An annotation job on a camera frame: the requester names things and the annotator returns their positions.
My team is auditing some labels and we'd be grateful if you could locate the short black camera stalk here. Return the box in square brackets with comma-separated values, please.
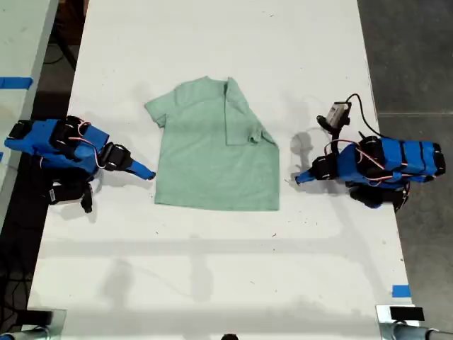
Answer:
[80, 186, 94, 214]

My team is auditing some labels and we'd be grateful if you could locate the black camera cable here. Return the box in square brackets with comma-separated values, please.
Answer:
[345, 93, 384, 138]

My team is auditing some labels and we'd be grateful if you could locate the black floor cable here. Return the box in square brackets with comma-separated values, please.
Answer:
[44, 21, 78, 70]

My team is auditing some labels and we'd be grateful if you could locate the curved black camera stalk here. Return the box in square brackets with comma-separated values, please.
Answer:
[316, 114, 350, 157]

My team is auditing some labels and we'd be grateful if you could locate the grey metal pipe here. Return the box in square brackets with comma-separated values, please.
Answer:
[0, 325, 67, 340]
[380, 322, 453, 340]

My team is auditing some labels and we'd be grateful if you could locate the clear mounting plate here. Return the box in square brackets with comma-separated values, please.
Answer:
[25, 308, 68, 334]

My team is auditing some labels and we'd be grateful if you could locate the black camera box with label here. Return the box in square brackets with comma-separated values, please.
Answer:
[47, 181, 88, 206]

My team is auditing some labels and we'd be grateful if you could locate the white mounting plate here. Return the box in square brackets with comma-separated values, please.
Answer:
[375, 304, 420, 327]

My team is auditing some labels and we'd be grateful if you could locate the grey and black camera box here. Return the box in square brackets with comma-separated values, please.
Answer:
[325, 101, 352, 128]

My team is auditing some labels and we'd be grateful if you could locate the long blue tape strip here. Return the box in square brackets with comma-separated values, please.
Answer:
[0, 76, 33, 90]

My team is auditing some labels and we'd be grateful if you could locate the pale green T-shirt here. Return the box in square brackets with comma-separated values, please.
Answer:
[144, 75, 281, 213]

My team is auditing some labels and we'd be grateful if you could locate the square blue tape piece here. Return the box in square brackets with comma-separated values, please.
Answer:
[391, 284, 412, 299]

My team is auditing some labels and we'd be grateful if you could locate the pale side table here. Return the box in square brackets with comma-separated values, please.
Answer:
[0, 0, 60, 227]

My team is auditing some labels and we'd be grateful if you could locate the small black box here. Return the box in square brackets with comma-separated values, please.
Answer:
[25, 310, 54, 327]
[389, 306, 425, 322]

